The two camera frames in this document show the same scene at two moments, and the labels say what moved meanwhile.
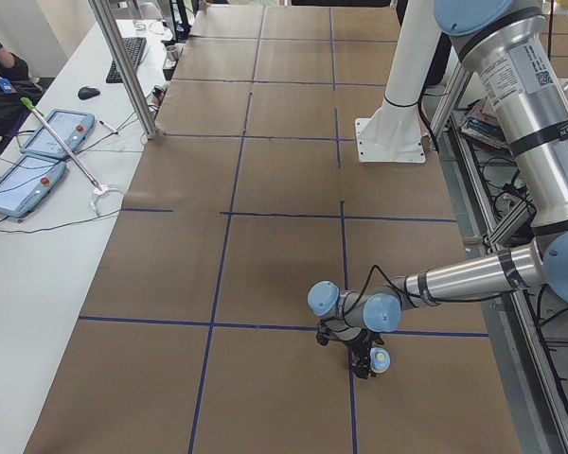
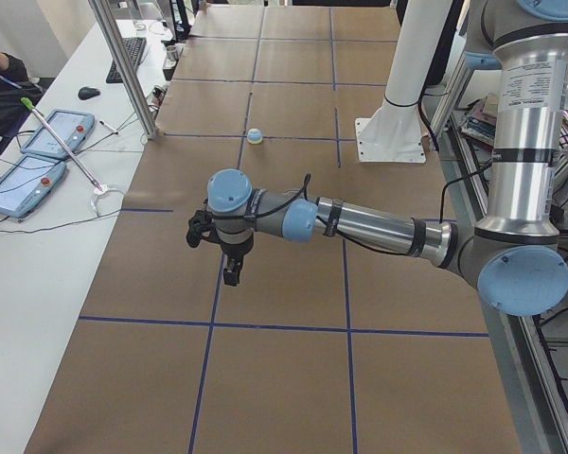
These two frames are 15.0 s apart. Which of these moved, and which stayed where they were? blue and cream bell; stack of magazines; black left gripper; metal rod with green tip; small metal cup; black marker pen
Moved: black left gripper; blue and cream bell
Stayed: small metal cup; stack of magazines; metal rod with green tip; black marker pen
